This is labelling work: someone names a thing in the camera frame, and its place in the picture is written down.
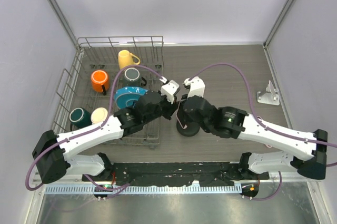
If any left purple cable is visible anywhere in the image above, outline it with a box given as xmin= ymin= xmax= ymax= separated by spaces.
xmin=25 ymin=65 xmax=165 ymax=198

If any dark teal mug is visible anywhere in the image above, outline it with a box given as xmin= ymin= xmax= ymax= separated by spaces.
xmin=69 ymin=107 xmax=92 ymax=129

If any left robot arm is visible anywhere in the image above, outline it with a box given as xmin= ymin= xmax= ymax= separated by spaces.
xmin=32 ymin=91 xmax=177 ymax=184

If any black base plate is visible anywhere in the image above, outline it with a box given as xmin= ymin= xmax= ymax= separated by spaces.
xmin=91 ymin=162 xmax=270 ymax=187

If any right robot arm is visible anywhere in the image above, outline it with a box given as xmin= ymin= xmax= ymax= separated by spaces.
xmin=177 ymin=96 xmax=328 ymax=180

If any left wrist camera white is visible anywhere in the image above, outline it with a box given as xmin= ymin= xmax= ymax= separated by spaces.
xmin=160 ymin=77 xmax=180 ymax=104

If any black phone stand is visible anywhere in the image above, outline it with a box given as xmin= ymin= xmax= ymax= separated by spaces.
xmin=176 ymin=121 xmax=200 ymax=137

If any wire dish rack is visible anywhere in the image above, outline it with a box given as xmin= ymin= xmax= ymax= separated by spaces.
xmin=51 ymin=35 xmax=164 ymax=134

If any blue plate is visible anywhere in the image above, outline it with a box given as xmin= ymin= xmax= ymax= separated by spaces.
xmin=114 ymin=86 xmax=148 ymax=109

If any purple cable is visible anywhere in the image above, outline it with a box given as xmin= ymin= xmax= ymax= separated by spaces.
xmin=194 ymin=63 xmax=337 ymax=168
xmin=25 ymin=65 xmax=165 ymax=198

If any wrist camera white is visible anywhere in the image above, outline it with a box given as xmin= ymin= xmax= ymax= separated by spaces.
xmin=183 ymin=76 xmax=205 ymax=98
xmin=160 ymin=77 xmax=180 ymax=104

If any yellow mug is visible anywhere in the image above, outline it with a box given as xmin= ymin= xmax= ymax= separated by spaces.
xmin=118 ymin=50 xmax=141 ymax=70

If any grey mug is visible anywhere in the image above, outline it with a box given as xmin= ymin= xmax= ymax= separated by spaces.
xmin=123 ymin=68 xmax=147 ymax=87

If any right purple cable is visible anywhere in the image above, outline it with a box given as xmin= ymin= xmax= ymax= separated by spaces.
xmin=194 ymin=63 xmax=337 ymax=168

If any cream mug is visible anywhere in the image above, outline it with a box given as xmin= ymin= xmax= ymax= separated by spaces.
xmin=91 ymin=107 xmax=108 ymax=124

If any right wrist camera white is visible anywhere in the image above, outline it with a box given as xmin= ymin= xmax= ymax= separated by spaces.
xmin=183 ymin=76 xmax=205 ymax=98

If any orange mug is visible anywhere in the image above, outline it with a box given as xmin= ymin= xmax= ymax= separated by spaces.
xmin=91 ymin=70 xmax=110 ymax=95

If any slotted cable duct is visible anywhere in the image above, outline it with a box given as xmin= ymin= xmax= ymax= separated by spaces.
xmin=45 ymin=182 xmax=242 ymax=195

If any white phone stand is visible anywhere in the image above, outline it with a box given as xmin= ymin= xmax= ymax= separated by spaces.
xmin=257 ymin=80 xmax=280 ymax=106

